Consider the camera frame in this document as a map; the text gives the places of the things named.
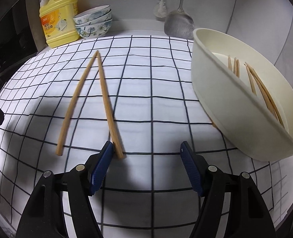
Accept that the bamboo chopstick eight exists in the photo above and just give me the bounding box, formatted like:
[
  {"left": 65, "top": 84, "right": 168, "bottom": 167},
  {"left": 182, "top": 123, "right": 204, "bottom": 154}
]
[{"left": 244, "top": 63, "right": 279, "bottom": 120}]

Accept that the white bottle brush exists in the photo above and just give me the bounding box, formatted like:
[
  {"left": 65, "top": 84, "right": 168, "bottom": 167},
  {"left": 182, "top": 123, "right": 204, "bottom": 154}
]
[{"left": 153, "top": 0, "right": 168, "bottom": 20}]

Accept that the top floral bowl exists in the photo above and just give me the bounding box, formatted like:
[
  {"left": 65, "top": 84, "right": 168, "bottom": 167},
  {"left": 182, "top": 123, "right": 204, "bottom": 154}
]
[{"left": 73, "top": 5, "right": 111, "bottom": 25}]

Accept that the white black grid cloth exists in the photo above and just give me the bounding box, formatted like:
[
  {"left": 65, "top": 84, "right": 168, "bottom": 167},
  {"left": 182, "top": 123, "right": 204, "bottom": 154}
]
[{"left": 0, "top": 36, "right": 288, "bottom": 237}]

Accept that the bottom floral bowl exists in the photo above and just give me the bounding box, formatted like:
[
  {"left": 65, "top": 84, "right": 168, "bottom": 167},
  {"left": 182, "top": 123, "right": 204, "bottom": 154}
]
[{"left": 76, "top": 19, "right": 113, "bottom": 39}]

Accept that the bamboo chopstick three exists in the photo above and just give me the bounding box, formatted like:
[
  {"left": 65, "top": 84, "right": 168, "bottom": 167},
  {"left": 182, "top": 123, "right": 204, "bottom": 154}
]
[{"left": 245, "top": 63, "right": 257, "bottom": 95}]

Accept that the middle floral bowl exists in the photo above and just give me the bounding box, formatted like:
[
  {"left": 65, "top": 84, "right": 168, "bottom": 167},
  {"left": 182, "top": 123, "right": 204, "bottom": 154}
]
[{"left": 75, "top": 11, "right": 112, "bottom": 27}]

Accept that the bamboo chopstick ten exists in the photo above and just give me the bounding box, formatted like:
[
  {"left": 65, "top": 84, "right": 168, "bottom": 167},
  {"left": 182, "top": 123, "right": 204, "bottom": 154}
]
[{"left": 236, "top": 59, "right": 240, "bottom": 78}]

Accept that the bamboo chopstick seven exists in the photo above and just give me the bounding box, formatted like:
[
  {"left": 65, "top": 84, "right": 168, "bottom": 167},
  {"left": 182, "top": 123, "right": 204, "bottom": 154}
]
[{"left": 245, "top": 62, "right": 284, "bottom": 127}]

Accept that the yellow detergent bottle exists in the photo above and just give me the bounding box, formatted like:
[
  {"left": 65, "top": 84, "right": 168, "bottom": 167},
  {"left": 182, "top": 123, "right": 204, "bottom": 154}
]
[{"left": 39, "top": 0, "right": 79, "bottom": 48}]

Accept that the floral bowl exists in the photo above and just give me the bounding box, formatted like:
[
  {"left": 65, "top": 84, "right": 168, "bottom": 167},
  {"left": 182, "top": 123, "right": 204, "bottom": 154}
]
[
  {"left": 73, "top": 5, "right": 111, "bottom": 25},
  {"left": 76, "top": 19, "right": 113, "bottom": 39},
  {"left": 75, "top": 11, "right": 112, "bottom": 27}
]

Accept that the bamboo chopstick two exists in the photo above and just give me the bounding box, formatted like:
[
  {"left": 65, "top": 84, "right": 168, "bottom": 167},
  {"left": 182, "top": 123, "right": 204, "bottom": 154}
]
[{"left": 233, "top": 58, "right": 237, "bottom": 76}]

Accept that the bamboo chopstick four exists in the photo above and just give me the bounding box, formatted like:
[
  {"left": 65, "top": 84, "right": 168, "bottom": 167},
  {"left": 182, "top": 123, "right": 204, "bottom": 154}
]
[{"left": 56, "top": 51, "right": 98, "bottom": 156}]

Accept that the steel spatula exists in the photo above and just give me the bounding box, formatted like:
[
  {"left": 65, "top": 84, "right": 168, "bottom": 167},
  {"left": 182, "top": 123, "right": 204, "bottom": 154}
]
[{"left": 164, "top": 0, "right": 194, "bottom": 40}]

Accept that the bamboo chopstick one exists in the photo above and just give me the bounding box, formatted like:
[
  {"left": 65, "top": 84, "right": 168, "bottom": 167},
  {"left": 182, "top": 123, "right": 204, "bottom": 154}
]
[{"left": 228, "top": 55, "right": 233, "bottom": 71}]

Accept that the cream round tray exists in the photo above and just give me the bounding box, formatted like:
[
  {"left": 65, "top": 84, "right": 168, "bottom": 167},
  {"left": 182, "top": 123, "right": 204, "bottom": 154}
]
[{"left": 191, "top": 28, "right": 293, "bottom": 161}]

